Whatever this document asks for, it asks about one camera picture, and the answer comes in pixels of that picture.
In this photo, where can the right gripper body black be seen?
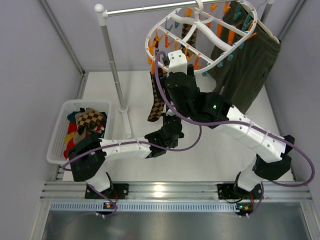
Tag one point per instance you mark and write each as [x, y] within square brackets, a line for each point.
[179, 78]

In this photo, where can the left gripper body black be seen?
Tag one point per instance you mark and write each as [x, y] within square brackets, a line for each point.
[171, 120]

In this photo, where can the brown tan argyle sock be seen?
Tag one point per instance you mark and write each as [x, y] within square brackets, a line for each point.
[158, 103]

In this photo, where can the brown orange argyle sock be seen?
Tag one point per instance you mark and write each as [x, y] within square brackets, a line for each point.
[89, 119]

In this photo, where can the tan sock maroon white stripes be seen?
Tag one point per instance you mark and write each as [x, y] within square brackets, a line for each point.
[80, 135]

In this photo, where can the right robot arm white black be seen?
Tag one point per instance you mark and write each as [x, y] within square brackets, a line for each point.
[181, 94]

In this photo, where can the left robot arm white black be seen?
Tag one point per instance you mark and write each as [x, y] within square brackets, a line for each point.
[92, 153]

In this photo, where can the white oval clip hanger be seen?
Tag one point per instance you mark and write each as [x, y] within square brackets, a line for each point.
[200, 41]

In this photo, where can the pile of socks in basket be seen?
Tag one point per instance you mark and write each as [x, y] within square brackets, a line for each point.
[72, 128]

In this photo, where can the white clothes hanger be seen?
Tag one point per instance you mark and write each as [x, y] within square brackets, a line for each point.
[267, 7]

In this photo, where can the tan striped sock inner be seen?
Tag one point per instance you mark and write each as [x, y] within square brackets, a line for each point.
[156, 47]

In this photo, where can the olive green hanging garment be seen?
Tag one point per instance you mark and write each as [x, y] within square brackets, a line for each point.
[241, 79]

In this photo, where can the white laundry basket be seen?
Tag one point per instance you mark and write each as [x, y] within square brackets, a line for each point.
[57, 146]

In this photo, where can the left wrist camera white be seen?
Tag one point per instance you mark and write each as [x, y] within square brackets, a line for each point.
[170, 113]

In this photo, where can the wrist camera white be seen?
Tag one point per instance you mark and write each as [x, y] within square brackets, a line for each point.
[170, 113]
[177, 62]

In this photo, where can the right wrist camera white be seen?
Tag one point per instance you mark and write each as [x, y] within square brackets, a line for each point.
[177, 62]

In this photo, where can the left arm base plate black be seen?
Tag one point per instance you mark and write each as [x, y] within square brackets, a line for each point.
[119, 191]

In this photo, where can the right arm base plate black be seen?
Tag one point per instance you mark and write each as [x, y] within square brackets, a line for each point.
[229, 191]

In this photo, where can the clothes rack metal frame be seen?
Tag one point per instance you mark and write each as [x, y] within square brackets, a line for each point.
[191, 13]

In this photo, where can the aluminium mounting rail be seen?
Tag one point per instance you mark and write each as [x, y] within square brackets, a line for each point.
[171, 191]

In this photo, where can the slotted cable duct grey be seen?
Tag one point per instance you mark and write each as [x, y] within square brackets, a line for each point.
[144, 206]

